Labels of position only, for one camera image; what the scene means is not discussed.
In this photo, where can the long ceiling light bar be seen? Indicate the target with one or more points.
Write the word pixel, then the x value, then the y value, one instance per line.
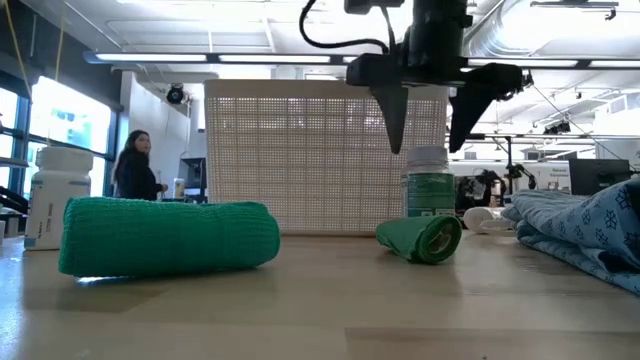
pixel 525 63
pixel 150 57

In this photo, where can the white pill bottle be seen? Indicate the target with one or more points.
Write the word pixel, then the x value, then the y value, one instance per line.
pixel 55 200

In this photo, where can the black background monitor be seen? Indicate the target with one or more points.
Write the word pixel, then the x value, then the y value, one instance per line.
pixel 600 177

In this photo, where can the black background robot arm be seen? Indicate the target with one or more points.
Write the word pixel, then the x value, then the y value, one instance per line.
pixel 487 185

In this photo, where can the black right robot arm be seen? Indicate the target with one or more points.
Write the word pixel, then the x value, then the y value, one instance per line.
pixel 442 12

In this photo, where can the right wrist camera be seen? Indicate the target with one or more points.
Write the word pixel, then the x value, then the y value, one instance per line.
pixel 370 5

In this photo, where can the white perforated plastic basket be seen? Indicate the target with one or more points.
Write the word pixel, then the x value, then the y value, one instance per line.
pixel 300 150

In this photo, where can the black background machine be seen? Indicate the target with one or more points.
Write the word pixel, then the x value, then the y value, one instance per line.
pixel 192 175

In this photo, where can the silver ventilation duct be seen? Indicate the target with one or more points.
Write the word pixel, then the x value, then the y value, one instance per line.
pixel 495 35

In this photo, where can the person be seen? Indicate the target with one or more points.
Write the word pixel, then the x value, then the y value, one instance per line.
pixel 132 175

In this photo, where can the small background white bottle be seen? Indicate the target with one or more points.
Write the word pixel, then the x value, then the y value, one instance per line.
pixel 178 189

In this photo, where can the green smooth wrap roll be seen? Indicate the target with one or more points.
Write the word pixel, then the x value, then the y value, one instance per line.
pixel 415 240

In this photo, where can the blue patterned cloth gown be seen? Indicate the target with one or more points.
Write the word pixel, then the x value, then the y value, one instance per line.
pixel 590 225

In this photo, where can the black round ceiling device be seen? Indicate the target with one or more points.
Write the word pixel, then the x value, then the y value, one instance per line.
pixel 175 94

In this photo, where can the bright window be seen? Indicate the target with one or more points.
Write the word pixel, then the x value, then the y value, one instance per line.
pixel 70 115

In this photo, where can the green label bottle white cap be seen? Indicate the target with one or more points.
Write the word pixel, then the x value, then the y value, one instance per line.
pixel 427 192

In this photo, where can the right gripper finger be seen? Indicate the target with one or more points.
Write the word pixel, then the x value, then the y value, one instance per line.
pixel 475 100
pixel 393 110

